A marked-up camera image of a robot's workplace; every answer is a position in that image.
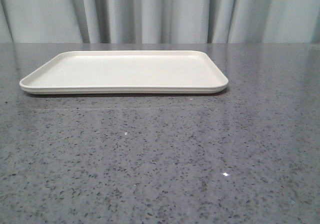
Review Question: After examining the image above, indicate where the pale grey-green curtain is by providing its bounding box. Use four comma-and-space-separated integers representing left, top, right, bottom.
0, 0, 320, 44

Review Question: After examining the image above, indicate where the cream rectangular plastic tray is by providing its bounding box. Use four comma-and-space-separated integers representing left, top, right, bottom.
19, 50, 229, 95

